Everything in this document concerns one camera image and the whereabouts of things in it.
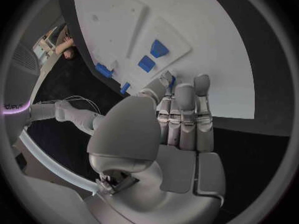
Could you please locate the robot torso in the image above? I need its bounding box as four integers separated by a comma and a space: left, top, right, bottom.
1, 41, 42, 146

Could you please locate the person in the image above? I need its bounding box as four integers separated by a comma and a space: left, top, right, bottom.
54, 24, 77, 61

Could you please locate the white task board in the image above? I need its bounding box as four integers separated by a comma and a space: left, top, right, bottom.
73, 0, 256, 119

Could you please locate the white cable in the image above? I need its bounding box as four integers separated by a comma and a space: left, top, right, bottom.
34, 97, 97, 114
62, 95, 102, 115

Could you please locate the small blue block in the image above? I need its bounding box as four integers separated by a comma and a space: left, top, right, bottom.
137, 55, 156, 73

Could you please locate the desk with screen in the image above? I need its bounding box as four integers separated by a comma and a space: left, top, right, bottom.
31, 26, 62, 65

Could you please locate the blue cylinder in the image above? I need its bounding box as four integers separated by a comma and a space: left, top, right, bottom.
168, 75, 177, 90

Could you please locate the large blue block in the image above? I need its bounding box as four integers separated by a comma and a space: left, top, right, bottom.
149, 39, 170, 59

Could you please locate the blue plug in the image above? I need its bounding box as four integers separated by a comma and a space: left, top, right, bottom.
95, 63, 116, 79

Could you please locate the blue peg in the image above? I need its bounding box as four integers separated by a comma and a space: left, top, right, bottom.
120, 82, 132, 95

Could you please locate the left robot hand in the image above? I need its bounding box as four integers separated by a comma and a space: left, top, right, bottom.
83, 70, 227, 224

